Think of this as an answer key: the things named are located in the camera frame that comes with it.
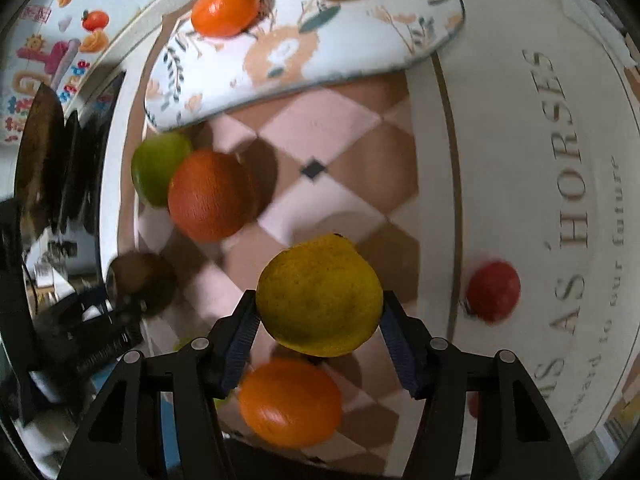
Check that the colourful wall sticker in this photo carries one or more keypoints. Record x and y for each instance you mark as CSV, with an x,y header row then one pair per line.
x,y
50,55

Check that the reddish brown apple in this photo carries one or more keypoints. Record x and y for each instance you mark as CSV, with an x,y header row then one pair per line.
x,y
142,275

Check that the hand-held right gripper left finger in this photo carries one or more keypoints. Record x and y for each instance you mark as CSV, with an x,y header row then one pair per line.
x,y
240,342

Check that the floral oval plate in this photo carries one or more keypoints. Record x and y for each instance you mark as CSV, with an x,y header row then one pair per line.
x,y
340,50

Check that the red cherry tomato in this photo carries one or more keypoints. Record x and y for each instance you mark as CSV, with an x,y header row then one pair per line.
x,y
492,290
473,406

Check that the dark reddish orange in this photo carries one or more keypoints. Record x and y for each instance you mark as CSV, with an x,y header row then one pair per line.
x,y
210,195

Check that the checkered table mat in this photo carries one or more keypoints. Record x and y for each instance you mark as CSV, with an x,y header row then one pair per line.
x,y
500,135

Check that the black frying pan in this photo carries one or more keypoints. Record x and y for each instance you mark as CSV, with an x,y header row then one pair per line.
x,y
40,150

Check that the bright orange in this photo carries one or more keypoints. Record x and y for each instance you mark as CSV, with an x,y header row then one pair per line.
x,y
290,405
225,7

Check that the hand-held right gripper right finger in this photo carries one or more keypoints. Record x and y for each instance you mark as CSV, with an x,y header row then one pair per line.
x,y
400,350

